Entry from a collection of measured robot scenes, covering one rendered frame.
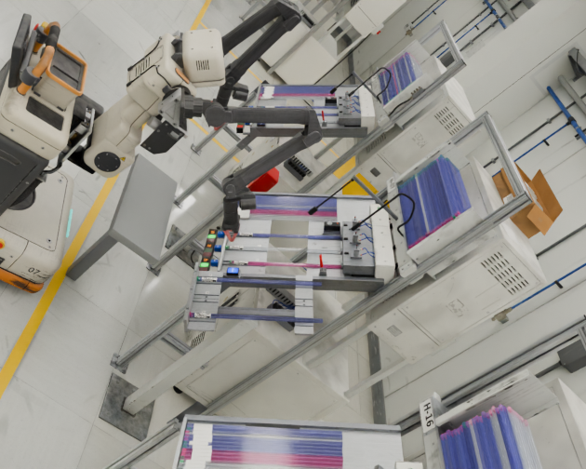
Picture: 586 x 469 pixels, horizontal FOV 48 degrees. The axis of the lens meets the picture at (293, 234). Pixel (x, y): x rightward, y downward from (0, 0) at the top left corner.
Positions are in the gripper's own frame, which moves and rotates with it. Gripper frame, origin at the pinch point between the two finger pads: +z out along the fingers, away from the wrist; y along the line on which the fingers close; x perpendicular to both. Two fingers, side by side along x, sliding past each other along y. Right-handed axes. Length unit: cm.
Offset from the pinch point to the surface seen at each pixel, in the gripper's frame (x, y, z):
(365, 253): -56, 10, 12
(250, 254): -6.0, 17.6, 20.2
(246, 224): -1.6, 41.4, 20.5
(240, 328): -5.6, -24.2, 26.4
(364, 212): -59, 55, 20
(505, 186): -124, 55, 1
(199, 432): 2, -82, 18
